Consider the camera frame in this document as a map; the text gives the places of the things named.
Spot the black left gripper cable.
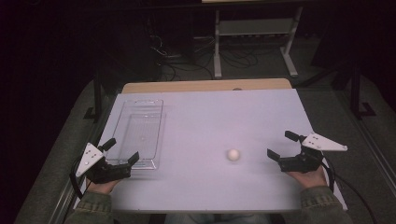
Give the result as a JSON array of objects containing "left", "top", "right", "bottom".
[{"left": 68, "top": 158, "right": 92, "bottom": 201}]

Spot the white board sheet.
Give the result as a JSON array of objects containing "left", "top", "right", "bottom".
[{"left": 74, "top": 88, "right": 348, "bottom": 214}]

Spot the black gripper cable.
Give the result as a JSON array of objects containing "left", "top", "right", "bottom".
[
  {"left": 68, "top": 158, "right": 92, "bottom": 201},
  {"left": 320, "top": 154, "right": 378, "bottom": 224}
]

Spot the white metal desk frame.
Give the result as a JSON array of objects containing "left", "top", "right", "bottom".
[{"left": 212, "top": 6, "right": 304, "bottom": 79}]

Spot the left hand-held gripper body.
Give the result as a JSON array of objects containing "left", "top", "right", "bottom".
[{"left": 75, "top": 142, "right": 132, "bottom": 185}]

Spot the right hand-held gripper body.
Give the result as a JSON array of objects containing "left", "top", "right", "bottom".
[{"left": 278, "top": 133, "right": 348, "bottom": 174}]

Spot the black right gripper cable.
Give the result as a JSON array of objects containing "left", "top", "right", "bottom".
[{"left": 320, "top": 154, "right": 378, "bottom": 224}]

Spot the white ball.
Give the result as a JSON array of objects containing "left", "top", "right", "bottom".
[{"left": 226, "top": 148, "right": 241, "bottom": 162}]

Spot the clear plastic container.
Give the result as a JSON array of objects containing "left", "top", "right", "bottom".
[{"left": 106, "top": 98, "right": 166, "bottom": 172}]

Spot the person's left hand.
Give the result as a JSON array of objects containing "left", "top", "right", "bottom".
[{"left": 86, "top": 177, "right": 121, "bottom": 196}]

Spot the person's right hand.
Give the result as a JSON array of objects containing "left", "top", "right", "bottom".
[{"left": 286, "top": 165, "right": 329, "bottom": 190}]

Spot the black metal stand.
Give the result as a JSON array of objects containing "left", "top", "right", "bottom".
[
  {"left": 83, "top": 70, "right": 105, "bottom": 123},
  {"left": 348, "top": 61, "right": 377, "bottom": 120}
]

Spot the tangle of black floor cables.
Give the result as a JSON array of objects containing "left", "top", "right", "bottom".
[{"left": 148, "top": 33, "right": 260, "bottom": 82}]

